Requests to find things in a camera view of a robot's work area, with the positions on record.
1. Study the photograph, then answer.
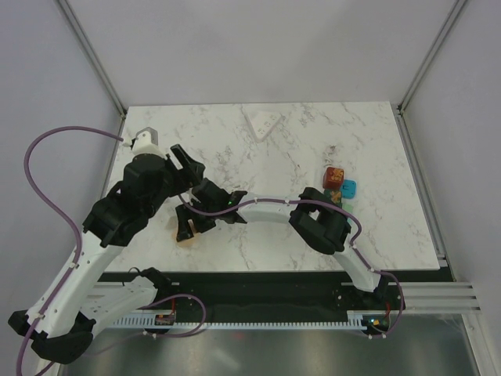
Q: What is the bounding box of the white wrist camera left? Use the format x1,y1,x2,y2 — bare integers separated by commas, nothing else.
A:
130,127,164,157

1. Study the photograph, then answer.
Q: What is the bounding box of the blue small adapter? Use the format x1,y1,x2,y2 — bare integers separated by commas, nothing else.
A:
341,179,357,200

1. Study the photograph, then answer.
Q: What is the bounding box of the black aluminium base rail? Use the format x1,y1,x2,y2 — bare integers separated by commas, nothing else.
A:
117,266,408,326

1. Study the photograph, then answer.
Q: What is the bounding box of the aluminium frame post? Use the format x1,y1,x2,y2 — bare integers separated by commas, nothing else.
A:
54,0,127,120
395,0,470,117

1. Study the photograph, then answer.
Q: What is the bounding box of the white triangular power strip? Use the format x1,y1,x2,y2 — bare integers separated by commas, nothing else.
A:
245,110,283,143

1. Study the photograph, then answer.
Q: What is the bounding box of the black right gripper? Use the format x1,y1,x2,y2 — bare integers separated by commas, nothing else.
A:
175,200,219,242

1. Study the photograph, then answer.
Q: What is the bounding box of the beige cube plug dragon print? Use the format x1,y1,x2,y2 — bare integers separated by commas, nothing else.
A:
171,219,200,248

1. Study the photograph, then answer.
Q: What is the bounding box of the green cube plug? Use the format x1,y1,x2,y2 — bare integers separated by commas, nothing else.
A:
324,189,342,208

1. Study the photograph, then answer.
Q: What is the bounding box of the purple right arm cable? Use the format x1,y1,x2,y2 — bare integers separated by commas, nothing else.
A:
179,195,405,340

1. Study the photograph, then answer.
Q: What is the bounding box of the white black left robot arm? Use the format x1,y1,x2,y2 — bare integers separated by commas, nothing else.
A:
9,145,204,364

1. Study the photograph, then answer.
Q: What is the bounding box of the aluminium frame post left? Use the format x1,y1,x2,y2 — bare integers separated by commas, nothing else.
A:
54,0,127,120

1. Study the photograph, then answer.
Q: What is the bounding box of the red cube plug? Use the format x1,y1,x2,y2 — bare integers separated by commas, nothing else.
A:
322,166,344,190

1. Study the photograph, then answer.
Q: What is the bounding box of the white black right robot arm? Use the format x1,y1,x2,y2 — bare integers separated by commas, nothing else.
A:
175,179,388,309

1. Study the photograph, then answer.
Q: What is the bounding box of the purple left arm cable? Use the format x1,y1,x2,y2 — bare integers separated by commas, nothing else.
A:
15,125,208,376

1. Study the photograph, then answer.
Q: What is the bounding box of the aluminium frame post right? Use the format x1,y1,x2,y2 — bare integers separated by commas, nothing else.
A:
395,0,470,117

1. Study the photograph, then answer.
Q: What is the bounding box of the white toothed cable duct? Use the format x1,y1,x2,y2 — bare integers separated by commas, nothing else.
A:
110,311,367,331

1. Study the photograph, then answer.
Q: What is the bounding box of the green small adapter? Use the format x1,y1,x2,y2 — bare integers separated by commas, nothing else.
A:
341,201,353,214

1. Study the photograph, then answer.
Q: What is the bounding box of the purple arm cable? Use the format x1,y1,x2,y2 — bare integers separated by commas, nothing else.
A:
15,125,208,376
179,195,405,340

